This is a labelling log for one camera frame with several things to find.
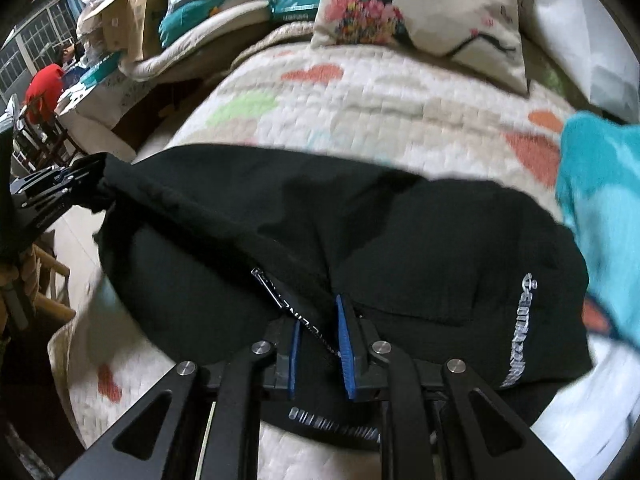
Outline floral lady print pillow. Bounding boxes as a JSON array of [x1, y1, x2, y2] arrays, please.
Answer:
[[311, 0, 527, 94]]

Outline white pillow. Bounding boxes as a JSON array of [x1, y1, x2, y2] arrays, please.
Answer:
[[518, 0, 639, 122]]

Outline heart-patterned quilted bedspread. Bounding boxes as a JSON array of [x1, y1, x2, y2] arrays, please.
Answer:
[[50, 36, 639, 479]]

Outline brown cardboard box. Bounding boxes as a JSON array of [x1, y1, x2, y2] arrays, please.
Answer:
[[76, 0, 167, 62]]

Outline dark wooden chair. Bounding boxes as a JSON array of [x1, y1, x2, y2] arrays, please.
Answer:
[[14, 106, 88, 171]]

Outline teal tissue box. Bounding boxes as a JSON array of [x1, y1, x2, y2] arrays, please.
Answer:
[[269, 0, 320, 23]]

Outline turquoise fleece blanket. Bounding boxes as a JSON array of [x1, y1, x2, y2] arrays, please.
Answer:
[[555, 112, 639, 347]]

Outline black pants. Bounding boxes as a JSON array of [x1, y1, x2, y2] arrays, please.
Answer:
[[90, 144, 592, 451]]

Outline teal folded towel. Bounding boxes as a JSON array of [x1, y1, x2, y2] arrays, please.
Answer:
[[158, 0, 228, 49]]

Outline person in red top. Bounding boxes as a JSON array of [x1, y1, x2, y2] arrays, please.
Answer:
[[25, 44, 75, 125]]

